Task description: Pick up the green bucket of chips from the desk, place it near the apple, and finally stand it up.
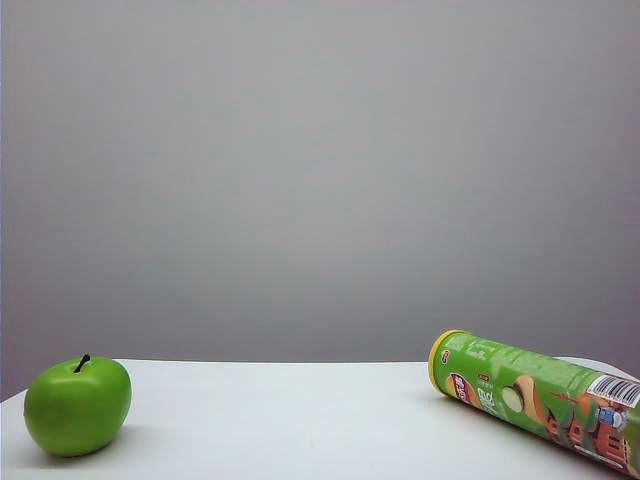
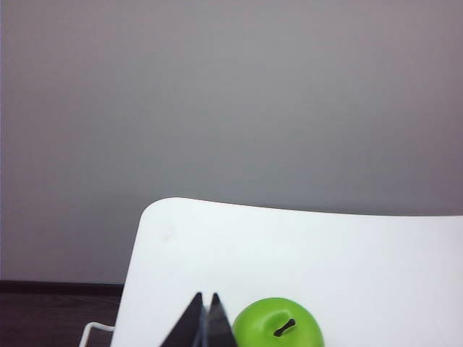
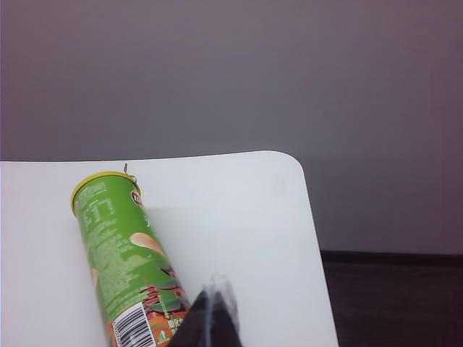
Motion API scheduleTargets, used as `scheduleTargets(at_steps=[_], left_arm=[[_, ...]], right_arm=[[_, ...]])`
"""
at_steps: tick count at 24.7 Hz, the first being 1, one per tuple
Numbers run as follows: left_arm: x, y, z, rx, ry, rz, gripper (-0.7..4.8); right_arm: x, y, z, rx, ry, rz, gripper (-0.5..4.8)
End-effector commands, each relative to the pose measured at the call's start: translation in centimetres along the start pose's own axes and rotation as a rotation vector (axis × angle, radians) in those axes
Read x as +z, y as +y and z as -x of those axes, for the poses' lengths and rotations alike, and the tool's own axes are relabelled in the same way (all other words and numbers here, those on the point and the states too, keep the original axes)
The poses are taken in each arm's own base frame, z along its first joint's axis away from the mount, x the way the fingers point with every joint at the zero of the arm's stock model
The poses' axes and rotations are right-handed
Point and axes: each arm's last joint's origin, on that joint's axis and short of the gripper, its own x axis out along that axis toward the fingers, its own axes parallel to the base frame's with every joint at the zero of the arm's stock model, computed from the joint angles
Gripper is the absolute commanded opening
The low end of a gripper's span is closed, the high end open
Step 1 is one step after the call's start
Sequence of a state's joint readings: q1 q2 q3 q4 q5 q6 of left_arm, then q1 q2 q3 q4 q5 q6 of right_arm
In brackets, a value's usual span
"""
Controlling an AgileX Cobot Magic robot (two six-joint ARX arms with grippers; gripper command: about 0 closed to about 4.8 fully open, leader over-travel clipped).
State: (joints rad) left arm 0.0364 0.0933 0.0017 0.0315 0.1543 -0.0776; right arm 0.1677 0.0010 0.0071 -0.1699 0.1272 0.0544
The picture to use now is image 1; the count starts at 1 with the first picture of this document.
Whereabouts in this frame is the green potato chips can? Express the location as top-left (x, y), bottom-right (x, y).
top-left (427, 328), bottom-right (640, 475)

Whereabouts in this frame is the green apple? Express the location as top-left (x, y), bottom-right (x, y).
top-left (23, 353), bottom-right (133, 458)

